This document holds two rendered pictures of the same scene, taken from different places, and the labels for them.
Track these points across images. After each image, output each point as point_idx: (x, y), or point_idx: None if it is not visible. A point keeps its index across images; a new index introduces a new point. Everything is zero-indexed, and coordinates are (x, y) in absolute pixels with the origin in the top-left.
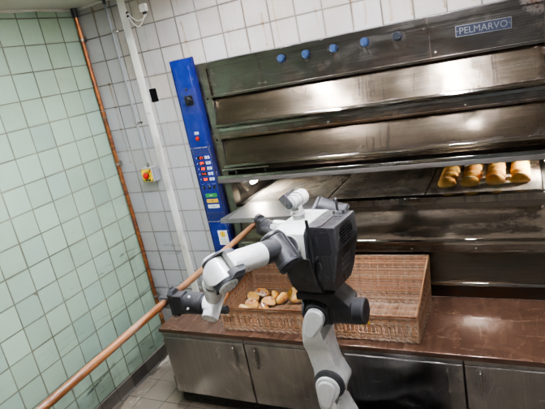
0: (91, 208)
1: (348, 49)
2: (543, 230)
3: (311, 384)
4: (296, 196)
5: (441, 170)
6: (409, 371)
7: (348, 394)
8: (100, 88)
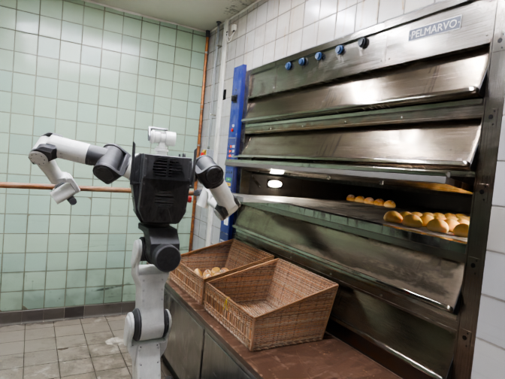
0: None
1: (328, 57)
2: (449, 295)
3: (186, 353)
4: (160, 133)
5: None
6: (231, 375)
7: (156, 352)
8: (206, 88)
